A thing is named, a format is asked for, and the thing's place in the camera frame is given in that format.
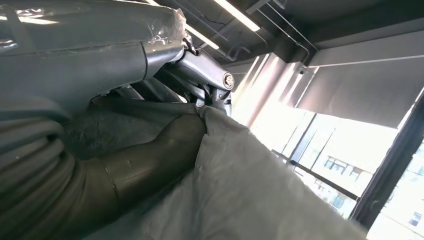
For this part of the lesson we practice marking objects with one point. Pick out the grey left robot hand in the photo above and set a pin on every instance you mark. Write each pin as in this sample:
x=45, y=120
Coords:
x=82, y=56

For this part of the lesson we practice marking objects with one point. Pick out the plain grey poly parcel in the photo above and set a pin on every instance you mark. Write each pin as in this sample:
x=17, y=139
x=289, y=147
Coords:
x=248, y=185

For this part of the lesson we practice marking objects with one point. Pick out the short ceiling light strip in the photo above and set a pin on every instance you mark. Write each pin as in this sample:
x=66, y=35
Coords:
x=202, y=37

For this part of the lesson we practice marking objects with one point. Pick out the long ceiling light strip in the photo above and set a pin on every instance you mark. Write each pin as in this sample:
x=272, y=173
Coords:
x=236, y=15

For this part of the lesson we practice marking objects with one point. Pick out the grey roller window blind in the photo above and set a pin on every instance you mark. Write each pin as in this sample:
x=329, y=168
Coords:
x=357, y=86

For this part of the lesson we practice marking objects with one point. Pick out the dark window frame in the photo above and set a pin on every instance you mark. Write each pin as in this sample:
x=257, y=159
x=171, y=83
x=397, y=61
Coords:
x=387, y=172

